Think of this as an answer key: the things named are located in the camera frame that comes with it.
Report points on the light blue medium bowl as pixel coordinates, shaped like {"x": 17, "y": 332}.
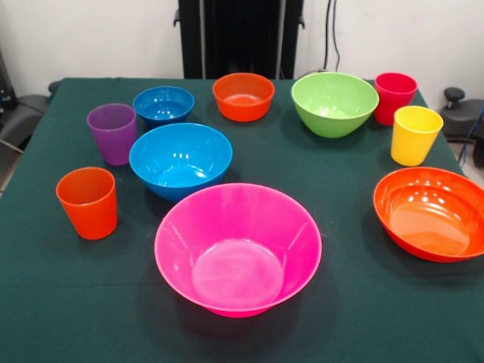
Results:
{"x": 180, "y": 162}

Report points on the pink large plastic bowl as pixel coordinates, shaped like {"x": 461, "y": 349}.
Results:
{"x": 238, "y": 249}

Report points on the orange small plastic bowl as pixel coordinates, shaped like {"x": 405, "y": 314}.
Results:
{"x": 243, "y": 98}

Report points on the dark blue small bowl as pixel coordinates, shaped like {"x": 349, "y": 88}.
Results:
{"x": 163, "y": 106}

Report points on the purple plastic cup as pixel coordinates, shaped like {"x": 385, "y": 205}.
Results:
{"x": 111, "y": 136}

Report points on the orange plastic cup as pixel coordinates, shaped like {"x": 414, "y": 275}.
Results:
{"x": 89, "y": 211}

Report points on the crimson plastic cup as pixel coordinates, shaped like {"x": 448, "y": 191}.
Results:
{"x": 393, "y": 94}

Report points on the lemon yellow plastic cup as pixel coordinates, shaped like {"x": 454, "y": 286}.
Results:
{"x": 414, "y": 140}

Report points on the orange shallow plastic bowl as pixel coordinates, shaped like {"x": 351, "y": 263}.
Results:
{"x": 431, "y": 219}

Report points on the dark green tablecloth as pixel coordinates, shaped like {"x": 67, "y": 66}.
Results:
{"x": 378, "y": 321}

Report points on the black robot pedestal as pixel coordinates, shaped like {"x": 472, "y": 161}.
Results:
{"x": 242, "y": 38}

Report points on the black pedestal foot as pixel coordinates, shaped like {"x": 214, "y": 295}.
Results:
{"x": 459, "y": 113}
{"x": 22, "y": 113}

